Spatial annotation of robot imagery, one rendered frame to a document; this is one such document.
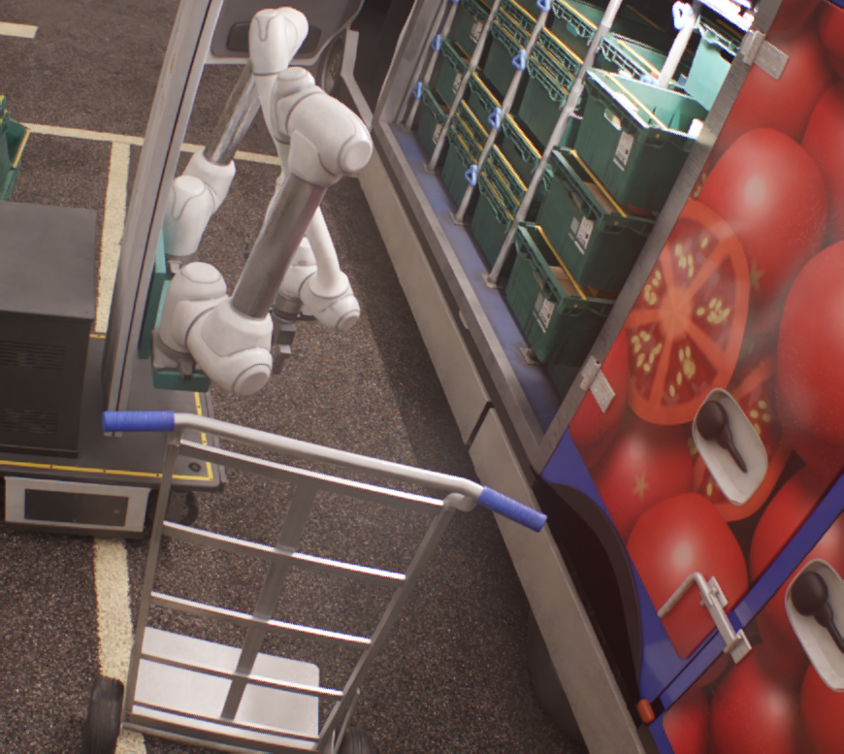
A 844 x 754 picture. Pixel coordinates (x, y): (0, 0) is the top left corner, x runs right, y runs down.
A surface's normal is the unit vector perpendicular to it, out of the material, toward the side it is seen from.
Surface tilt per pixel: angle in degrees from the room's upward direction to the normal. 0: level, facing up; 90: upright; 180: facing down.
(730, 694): 90
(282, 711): 0
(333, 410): 0
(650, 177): 90
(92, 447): 0
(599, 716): 90
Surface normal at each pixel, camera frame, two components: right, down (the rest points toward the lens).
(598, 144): -0.95, 0.01
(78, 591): 0.33, -0.77
